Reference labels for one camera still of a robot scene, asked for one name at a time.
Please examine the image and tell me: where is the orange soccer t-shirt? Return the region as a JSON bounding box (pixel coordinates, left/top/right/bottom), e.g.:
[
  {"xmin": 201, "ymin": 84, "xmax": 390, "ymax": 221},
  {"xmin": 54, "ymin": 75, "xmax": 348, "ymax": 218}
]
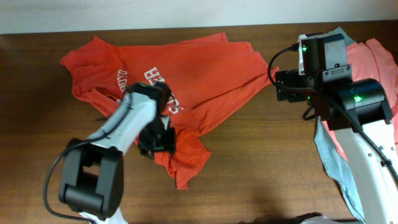
[{"xmin": 60, "ymin": 33, "xmax": 276, "ymax": 190}]

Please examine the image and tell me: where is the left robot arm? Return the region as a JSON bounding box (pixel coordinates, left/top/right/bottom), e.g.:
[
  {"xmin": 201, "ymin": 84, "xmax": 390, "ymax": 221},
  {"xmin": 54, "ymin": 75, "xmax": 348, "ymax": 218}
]
[{"xmin": 58, "ymin": 82, "xmax": 176, "ymax": 223}]

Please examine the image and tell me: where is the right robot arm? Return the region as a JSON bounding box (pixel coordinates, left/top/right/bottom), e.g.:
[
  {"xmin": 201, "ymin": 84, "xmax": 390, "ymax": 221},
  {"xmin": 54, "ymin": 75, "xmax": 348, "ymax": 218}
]
[{"xmin": 269, "ymin": 33, "xmax": 397, "ymax": 223}]

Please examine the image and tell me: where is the pink shirt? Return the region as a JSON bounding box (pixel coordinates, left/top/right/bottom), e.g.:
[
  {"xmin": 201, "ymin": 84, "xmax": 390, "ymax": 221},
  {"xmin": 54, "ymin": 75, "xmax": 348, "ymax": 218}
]
[{"xmin": 314, "ymin": 39, "xmax": 397, "ymax": 164}]

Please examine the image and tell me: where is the grey shirt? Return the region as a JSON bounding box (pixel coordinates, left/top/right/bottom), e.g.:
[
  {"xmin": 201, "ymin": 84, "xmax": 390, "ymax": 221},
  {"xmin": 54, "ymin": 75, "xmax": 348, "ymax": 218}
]
[{"xmin": 313, "ymin": 26, "xmax": 365, "ymax": 222}]

